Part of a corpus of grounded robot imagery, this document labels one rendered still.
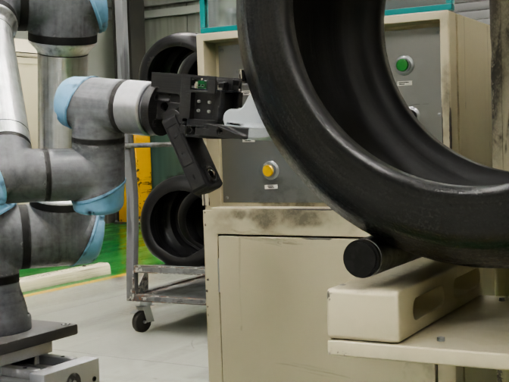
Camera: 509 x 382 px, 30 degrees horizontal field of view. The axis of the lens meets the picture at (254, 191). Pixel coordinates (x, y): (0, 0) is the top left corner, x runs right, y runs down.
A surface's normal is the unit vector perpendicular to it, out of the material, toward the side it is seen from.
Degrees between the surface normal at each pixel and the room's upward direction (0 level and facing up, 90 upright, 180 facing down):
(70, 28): 105
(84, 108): 96
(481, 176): 80
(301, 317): 90
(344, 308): 90
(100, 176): 99
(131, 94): 62
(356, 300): 90
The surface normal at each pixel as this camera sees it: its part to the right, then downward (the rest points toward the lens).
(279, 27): -0.63, 0.08
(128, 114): -0.48, 0.25
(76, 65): 0.69, 0.26
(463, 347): -0.04, -1.00
